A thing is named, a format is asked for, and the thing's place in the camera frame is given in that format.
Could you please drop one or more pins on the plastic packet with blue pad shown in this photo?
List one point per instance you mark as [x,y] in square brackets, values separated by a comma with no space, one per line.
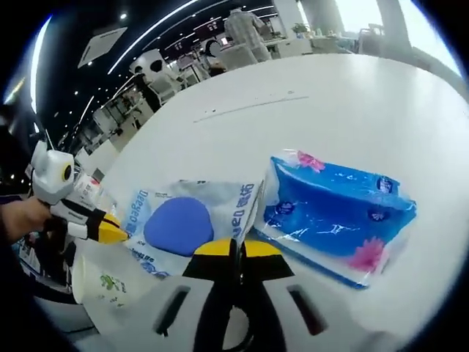
[176,227]

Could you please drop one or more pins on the person's left hand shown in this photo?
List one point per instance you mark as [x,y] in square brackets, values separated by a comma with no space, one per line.
[25,218]

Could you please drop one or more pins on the potted green plant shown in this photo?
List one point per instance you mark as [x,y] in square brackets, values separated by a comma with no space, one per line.
[301,30]

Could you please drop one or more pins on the floral paper cup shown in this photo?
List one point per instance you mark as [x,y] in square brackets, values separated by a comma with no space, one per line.
[102,282]

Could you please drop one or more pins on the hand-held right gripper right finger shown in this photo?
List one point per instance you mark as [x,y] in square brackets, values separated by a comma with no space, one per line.
[271,267]

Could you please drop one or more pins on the grey mesh office chair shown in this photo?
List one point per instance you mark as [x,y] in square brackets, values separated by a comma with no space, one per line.
[62,311]

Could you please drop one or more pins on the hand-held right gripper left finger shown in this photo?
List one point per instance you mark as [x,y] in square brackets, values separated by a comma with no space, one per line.
[205,315]

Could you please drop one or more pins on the clear plastic bottle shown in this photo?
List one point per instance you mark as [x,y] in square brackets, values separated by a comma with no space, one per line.
[88,187]

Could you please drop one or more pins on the ceiling air conditioner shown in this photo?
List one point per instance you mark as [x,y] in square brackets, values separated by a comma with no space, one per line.
[102,45]

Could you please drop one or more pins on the blue tissue pack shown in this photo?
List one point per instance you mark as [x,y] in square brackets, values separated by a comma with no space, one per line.
[329,212]

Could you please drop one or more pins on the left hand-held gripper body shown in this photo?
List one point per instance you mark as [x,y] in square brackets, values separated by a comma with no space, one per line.
[51,172]

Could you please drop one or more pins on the white office chair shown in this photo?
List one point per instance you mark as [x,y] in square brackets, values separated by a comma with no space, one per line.
[238,58]
[170,93]

